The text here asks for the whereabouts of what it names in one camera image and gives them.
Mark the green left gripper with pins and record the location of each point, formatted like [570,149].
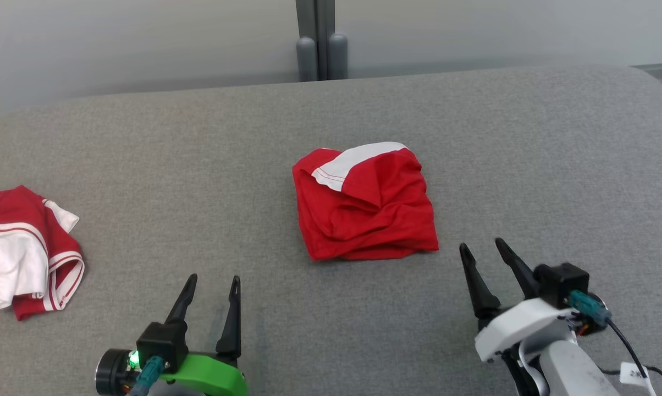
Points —
[213,377]

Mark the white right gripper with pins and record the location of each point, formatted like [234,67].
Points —
[520,324]

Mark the red shirt with white collar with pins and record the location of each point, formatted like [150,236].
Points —
[375,220]

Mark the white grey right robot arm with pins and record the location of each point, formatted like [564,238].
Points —
[575,368]

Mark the black round left wrist motor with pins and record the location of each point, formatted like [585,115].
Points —
[112,373]

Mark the red and white striped garment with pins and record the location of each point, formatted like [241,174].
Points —
[17,253]

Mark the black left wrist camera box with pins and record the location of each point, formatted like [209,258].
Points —
[163,344]

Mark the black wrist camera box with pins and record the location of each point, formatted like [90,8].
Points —
[163,344]
[562,283]

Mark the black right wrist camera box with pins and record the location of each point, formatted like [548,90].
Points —
[562,283]

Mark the grey aluminium partition post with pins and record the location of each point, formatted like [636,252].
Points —
[321,38]

